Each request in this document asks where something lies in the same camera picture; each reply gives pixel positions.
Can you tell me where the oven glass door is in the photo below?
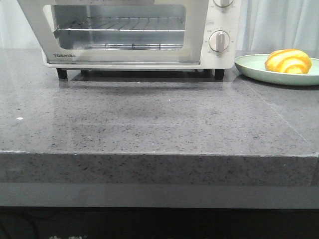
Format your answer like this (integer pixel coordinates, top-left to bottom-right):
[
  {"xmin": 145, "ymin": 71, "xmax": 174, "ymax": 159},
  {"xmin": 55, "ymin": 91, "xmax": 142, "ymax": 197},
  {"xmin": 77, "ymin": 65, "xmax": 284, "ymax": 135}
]
[{"xmin": 16, "ymin": 0, "xmax": 209, "ymax": 65}]

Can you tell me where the yellow croissant bread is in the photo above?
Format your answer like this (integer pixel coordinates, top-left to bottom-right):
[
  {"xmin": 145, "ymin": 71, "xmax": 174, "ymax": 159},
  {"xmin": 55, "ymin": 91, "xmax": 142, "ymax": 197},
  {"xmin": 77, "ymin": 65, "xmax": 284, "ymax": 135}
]
[{"xmin": 264, "ymin": 49, "xmax": 312, "ymax": 74}]

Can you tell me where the lower oven knob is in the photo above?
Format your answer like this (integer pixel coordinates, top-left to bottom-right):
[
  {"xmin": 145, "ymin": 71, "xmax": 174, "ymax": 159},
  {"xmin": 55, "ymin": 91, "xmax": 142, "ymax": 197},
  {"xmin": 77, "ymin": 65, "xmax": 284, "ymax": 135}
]
[{"xmin": 209, "ymin": 30, "xmax": 230, "ymax": 53}]

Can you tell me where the oven knob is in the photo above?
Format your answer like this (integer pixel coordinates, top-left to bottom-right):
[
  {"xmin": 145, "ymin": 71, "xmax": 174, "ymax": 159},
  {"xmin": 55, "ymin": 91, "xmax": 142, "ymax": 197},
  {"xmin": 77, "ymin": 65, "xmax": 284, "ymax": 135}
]
[
  {"xmin": 213, "ymin": 0, "xmax": 233, "ymax": 8},
  {"xmin": 209, "ymin": 30, "xmax": 230, "ymax": 53}
]

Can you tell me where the white toaster oven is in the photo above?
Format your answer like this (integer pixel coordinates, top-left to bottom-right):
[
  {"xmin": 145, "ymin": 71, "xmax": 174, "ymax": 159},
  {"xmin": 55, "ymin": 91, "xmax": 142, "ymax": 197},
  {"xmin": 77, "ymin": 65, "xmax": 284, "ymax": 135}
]
[{"xmin": 16, "ymin": 0, "xmax": 243, "ymax": 80}]

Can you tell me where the upper oven knob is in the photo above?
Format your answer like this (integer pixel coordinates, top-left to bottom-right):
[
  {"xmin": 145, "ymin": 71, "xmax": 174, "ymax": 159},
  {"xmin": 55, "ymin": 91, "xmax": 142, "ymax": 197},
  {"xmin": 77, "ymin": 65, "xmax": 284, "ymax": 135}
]
[{"xmin": 213, "ymin": 0, "xmax": 233, "ymax": 8}]

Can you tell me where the light green plate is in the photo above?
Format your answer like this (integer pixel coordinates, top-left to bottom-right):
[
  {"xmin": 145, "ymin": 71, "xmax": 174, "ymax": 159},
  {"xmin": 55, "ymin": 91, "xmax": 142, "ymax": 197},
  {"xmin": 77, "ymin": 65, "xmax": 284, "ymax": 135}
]
[{"xmin": 235, "ymin": 54, "xmax": 319, "ymax": 86}]

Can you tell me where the oven wire rack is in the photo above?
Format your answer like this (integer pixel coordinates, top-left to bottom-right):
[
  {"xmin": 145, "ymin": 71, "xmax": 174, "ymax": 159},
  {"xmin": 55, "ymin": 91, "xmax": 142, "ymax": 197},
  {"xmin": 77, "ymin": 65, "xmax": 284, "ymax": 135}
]
[{"xmin": 55, "ymin": 17, "xmax": 185, "ymax": 32}]

